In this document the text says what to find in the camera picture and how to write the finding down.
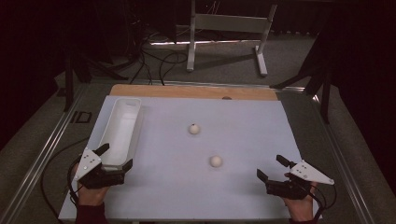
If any white plastic bin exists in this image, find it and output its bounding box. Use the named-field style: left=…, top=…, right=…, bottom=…
left=98, top=96, right=145, bottom=171

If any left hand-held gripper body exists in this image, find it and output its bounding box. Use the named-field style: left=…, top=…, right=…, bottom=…
left=74, top=147, right=126, bottom=190

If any black stand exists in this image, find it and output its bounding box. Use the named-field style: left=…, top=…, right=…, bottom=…
left=64, top=46, right=129, bottom=113
left=270, top=18, right=332, bottom=125

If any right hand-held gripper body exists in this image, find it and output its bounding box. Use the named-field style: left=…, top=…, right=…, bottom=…
left=264, top=159, right=335, bottom=201

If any aluminium floor rail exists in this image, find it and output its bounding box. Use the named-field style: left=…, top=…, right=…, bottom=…
left=0, top=83, right=87, bottom=224
left=311, top=92, right=377, bottom=224
left=136, top=78, right=306, bottom=93

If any black floor cable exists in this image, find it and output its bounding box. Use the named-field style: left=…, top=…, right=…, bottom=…
left=129, top=49, right=153, bottom=86
left=158, top=50, right=188, bottom=87

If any person's left hand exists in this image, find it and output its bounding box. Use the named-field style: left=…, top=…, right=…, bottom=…
left=72, top=162, right=110, bottom=206

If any white metal stand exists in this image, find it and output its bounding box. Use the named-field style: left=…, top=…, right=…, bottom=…
left=186, top=0, right=278, bottom=77

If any person's right hand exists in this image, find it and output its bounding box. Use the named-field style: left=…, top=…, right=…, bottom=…
left=281, top=182, right=319, bottom=222

